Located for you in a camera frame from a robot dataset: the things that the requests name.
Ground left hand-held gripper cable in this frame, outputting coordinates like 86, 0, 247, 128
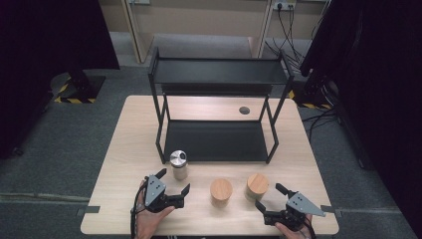
129, 183, 147, 239

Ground person's right hand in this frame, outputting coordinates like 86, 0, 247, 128
274, 213, 315, 239

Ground stand base with striped tape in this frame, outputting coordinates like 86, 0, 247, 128
287, 78, 333, 111
49, 70, 107, 105

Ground right hand-held gripper cable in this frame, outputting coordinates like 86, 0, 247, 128
300, 215, 317, 239

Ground black metal two-tier shelf rack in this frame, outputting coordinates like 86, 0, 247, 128
147, 46, 296, 165

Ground hand-held gripper cable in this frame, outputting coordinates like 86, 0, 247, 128
300, 215, 317, 239
129, 183, 147, 239

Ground pale jar with wooden lid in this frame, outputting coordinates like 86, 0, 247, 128
244, 172, 270, 203

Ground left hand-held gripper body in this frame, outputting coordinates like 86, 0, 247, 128
143, 174, 185, 214

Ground person's left hand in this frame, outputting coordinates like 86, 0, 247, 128
134, 179, 176, 239

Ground grey table edge bracket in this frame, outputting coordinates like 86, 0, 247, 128
76, 205, 102, 217
319, 204, 343, 219

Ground black power cables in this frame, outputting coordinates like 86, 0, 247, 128
264, 3, 330, 72

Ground white wall power socket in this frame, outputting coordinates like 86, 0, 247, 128
272, 0, 298, 11

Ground brown jar with wooden lid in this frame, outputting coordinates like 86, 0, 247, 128
209, 177, 234, 208

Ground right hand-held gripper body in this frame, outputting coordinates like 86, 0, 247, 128
263, 191, 326, 232

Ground glass jar with metal lid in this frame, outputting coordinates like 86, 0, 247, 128
169, 149, 189, 181

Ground black floor cables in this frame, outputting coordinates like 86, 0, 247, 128
300, 107, 340, 141

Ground black curtain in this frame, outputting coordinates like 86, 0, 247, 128
0, 0, 120, 160
299, 0, 422, 239

